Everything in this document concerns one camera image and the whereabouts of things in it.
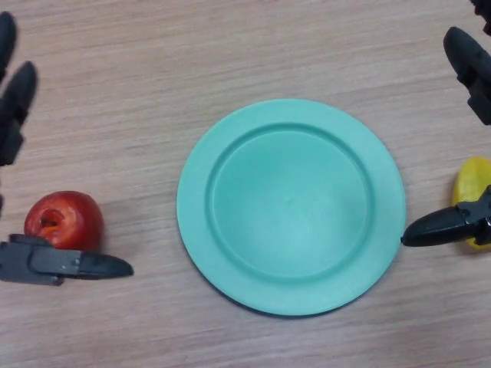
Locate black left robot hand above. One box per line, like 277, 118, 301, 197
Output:
0, 11, 134, 288

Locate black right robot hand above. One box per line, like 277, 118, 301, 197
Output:
400, 0, 491, 248

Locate red apple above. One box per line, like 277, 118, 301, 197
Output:
23, 190, 105, 252

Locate green round plate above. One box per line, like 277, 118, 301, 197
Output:
176, 98, 407, 317

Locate yellow starfruit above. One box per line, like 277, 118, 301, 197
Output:
451, 156, 491, 252

